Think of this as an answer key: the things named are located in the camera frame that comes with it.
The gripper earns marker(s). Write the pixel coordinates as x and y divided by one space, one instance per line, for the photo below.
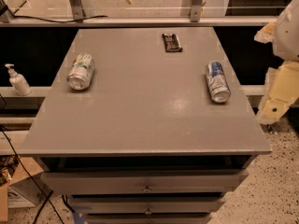
289 34

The blue silver redbull can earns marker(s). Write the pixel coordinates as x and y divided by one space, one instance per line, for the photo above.
217 83

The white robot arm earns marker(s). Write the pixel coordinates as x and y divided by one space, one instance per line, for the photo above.
285 41

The green white 7up can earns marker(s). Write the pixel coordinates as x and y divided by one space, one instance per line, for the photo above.
81 72

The black snack bar wrapper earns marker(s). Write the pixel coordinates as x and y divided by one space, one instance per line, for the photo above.
171 43

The grey drawer cabinet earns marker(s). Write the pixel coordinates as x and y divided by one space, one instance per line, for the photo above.
146 110

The top grey drawer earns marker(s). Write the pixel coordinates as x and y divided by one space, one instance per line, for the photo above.
144 182

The grey drawer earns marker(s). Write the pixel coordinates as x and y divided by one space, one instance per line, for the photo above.
144 182
149 219
147 204

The middle grey drawer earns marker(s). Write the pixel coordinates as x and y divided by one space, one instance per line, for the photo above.
147 204

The white pump sanitizer bottle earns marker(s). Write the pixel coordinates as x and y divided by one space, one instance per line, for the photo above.
18 81

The bottom grey drawer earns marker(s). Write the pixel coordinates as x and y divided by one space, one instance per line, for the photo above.
149 219

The cardboard box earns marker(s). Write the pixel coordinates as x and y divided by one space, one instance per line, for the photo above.
22 191

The right metal bracket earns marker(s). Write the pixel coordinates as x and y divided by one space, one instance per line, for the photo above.
196 10

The metal bracket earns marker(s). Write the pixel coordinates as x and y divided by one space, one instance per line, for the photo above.
77 9
196 10

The left metal bracket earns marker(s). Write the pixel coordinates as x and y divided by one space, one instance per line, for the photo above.
77 9

